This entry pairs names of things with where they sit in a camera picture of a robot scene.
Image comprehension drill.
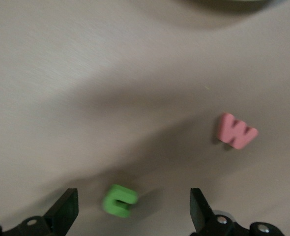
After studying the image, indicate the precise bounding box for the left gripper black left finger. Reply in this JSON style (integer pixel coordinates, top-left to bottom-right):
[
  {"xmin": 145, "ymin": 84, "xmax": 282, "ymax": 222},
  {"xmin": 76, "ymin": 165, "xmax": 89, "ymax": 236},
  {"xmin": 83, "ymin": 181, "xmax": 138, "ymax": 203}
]
[{"xmin": 44, "ymin": 188, "xmax": 79, "ymax": 236}]

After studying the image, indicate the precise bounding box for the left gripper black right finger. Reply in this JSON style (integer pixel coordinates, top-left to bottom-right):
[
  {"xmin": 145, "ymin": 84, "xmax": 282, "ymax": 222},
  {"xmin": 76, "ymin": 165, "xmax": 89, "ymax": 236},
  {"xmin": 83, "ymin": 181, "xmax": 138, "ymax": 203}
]
[{"xmin": 190, "ymin": 188, "xmax": 218, "ymax": 234}]

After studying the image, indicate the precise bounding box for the green foam letter u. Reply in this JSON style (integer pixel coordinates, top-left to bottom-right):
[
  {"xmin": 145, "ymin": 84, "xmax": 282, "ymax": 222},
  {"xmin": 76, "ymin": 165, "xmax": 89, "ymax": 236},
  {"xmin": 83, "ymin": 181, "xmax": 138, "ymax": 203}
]
[{"xmin": 102, "ymin": 184, "xmax": 139, "ymax": 218}]

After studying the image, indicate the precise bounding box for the pink foam letter W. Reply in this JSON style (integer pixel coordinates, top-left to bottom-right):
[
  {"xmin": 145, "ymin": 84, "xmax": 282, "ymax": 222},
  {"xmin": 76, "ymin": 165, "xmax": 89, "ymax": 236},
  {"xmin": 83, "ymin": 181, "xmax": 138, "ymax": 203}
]
[{"xmin": 215, "ymin": 112, "xmax": 259, "ymax": 150}]

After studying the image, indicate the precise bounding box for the brown table cover mat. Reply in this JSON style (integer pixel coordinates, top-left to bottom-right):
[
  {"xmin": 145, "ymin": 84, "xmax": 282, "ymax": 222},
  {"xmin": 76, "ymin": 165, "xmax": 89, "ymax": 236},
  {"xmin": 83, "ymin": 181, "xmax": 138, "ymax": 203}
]
[{"xmin": 0, "ymin": 0, "xmax": 290, "ymax": 236}]

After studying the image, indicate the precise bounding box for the beige plate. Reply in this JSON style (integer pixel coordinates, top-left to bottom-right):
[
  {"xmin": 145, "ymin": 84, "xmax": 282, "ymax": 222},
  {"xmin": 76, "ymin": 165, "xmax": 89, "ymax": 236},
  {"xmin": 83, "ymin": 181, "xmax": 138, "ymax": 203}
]
[{"xmin": 181, "ymin": 0, "xmax": 283, "ymax": 3}]

